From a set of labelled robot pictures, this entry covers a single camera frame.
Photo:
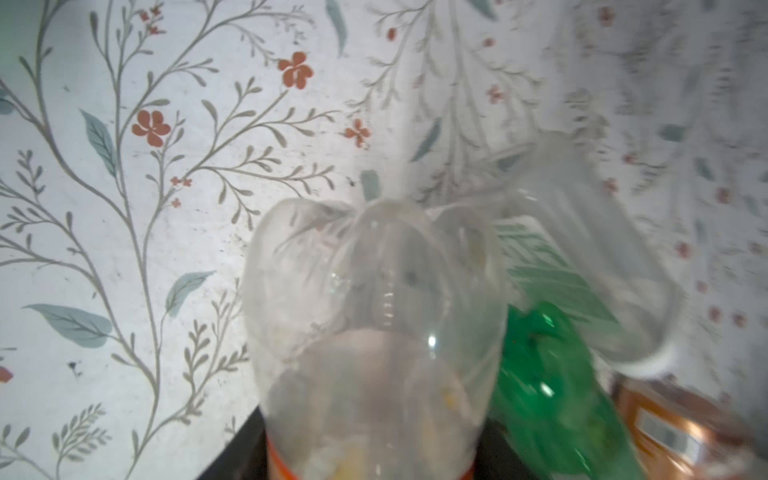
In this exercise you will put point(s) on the orange label clear bottle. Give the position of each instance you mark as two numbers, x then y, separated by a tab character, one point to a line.
375	336

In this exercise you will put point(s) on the clear bottle white cap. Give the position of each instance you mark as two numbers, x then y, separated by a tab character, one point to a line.
566	241

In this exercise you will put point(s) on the brown label drink bottle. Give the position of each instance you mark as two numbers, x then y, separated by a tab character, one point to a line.
683	434

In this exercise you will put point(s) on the green Sprite bottle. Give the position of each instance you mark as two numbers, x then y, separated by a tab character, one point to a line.
552	410

